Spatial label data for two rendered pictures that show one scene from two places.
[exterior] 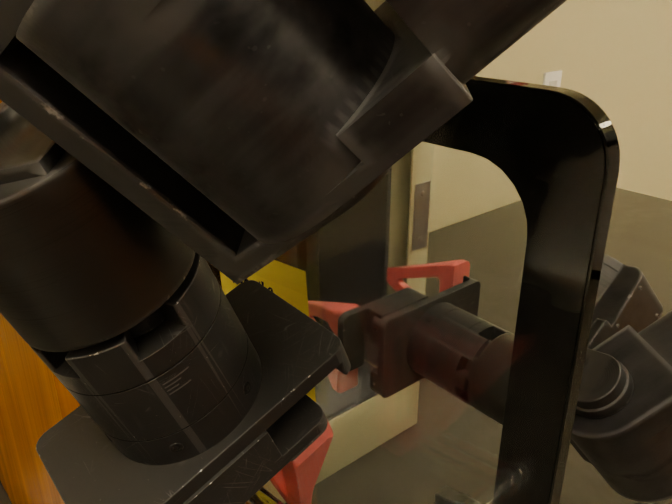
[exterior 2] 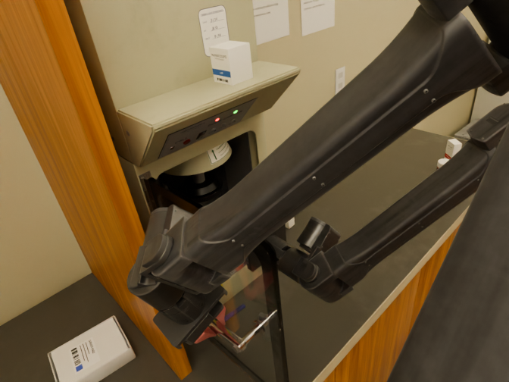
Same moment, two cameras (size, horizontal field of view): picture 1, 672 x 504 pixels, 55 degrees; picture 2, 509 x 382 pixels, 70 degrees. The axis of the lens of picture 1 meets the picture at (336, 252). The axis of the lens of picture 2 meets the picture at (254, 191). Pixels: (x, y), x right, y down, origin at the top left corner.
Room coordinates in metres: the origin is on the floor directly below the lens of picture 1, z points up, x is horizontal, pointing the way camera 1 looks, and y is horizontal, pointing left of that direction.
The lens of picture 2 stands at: (-0.17, -0.07, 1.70)
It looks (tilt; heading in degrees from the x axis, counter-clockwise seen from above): 33 degrees down; 1
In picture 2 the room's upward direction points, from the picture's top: 7 degrees counter-clockwise
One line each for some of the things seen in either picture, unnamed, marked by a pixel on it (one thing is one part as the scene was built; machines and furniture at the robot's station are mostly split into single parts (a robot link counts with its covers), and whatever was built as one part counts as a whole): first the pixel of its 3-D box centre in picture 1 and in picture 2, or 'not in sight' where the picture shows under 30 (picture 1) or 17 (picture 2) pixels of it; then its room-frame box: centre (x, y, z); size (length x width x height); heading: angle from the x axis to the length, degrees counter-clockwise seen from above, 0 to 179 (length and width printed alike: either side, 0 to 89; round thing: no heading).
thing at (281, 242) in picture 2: not in sight; (276, 251); (0.40, -0.09, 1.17); 0.10 x 0.07 x 0.07; 130
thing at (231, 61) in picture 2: not in sight; (231, 62); (0.49, -0.05, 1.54); 0.05 x 0.05 x 0.06; 42
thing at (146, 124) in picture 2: not in sight; (220, 114); (0.46, -0.01, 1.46); 0.32 x 0.12 x 0.10; 131
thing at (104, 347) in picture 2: not in sight; (92, 355); (0.35, 0.36, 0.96); 0.16 x 0.12 x 0.04; 124
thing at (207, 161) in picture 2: not in sight; (192, 145); (0.60, 0.07, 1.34); 0.18 x 0.18 x 0.05
